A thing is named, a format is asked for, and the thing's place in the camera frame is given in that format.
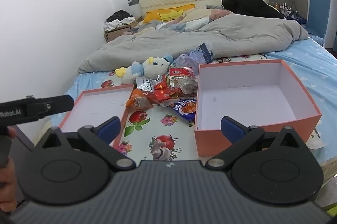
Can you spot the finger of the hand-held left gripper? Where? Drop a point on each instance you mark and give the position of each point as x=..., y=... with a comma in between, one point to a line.
x=58, y=104

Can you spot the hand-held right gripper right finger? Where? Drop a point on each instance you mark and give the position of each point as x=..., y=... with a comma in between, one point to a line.
x=231, y=130

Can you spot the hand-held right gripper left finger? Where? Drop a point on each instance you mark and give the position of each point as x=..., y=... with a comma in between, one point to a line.
x=110, y=127

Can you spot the pink cardboard box lid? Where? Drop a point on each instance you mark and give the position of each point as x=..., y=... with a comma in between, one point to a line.
x=100, y=105

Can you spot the pink cardboard box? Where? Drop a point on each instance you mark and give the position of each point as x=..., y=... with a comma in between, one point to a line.
x=250, y=100

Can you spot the person's left hand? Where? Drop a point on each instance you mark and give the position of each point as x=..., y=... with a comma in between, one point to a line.
x=8, y=181

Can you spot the orange snack packet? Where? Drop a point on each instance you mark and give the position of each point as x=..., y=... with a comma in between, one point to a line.
x=138, y=101

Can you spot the blue noodle snack packet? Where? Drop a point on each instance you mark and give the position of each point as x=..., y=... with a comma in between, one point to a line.
x=184, y=108

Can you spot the red shiny snack packet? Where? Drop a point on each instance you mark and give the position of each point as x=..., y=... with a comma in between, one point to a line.
x=163, y=92

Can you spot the white and blue plush toy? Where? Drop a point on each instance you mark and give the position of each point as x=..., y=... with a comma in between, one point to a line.
x=147, y=68

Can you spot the purple floral snack bag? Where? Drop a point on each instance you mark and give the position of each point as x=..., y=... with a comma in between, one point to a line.
x=194, y=55

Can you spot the brown cardboard box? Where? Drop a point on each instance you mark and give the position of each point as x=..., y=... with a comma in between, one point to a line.
x=115, y=33

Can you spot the grey duvet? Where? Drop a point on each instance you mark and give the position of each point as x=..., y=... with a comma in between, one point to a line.
x=210, y=39

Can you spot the blue bed sheet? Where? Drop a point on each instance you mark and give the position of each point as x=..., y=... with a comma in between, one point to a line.
x=302, y=66

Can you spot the pile of clothes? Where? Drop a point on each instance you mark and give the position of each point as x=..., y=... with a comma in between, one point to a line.
x=118, y=16

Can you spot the patterned quilt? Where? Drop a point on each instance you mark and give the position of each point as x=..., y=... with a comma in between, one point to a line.
x=200, y=16

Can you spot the yellow pillow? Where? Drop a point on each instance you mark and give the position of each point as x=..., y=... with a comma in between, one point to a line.
x=163, y=13

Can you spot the black jacket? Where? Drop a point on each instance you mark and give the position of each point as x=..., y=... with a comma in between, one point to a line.
x=244, y=2

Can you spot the group of small bottles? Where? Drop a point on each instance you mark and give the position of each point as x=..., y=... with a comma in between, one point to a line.
x=283, y=6

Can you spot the blue chair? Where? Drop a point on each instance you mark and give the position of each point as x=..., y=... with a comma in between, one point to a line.
x=318, y=16

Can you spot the wall socket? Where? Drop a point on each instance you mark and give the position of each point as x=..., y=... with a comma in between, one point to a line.
x=133, y=1

